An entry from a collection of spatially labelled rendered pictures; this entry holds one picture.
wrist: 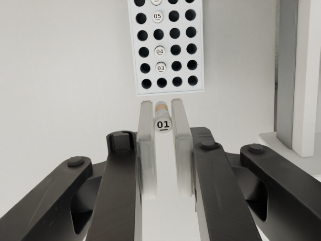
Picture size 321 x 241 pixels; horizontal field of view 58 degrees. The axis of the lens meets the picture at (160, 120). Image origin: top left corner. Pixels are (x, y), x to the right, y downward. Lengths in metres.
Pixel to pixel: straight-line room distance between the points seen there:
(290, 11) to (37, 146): 0.36
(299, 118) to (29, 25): 0.33
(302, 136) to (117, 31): 0.25
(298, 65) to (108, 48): 0.23
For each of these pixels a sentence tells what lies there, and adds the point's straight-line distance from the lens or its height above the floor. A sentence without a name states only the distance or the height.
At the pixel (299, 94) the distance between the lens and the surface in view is 0.30.
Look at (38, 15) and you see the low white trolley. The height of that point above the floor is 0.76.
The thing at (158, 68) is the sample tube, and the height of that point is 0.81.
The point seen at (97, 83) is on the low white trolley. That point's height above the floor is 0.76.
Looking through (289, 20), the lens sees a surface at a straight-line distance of 0.31.
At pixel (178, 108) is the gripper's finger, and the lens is 0.17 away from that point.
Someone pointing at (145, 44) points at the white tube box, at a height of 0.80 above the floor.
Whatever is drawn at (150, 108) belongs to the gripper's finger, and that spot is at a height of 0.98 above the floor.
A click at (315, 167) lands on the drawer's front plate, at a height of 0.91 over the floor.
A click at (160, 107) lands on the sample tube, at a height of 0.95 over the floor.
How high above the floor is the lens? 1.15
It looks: 72 degrees down
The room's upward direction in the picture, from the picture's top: 178 degrees clockwise
